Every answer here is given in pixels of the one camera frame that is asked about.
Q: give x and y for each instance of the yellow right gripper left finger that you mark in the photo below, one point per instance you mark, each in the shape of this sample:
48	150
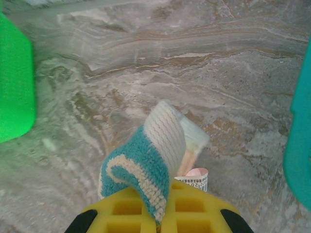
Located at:
107	205

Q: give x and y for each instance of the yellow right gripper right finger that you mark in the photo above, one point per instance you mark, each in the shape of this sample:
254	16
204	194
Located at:
211	204

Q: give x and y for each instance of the teal rabbit print towel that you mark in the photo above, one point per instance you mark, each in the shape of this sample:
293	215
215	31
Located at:
136	160

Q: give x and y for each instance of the teal plastic basket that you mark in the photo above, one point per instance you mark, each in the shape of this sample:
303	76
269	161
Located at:
300	145

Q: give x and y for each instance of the green plastic basket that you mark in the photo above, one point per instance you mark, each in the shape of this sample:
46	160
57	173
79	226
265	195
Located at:
14	85

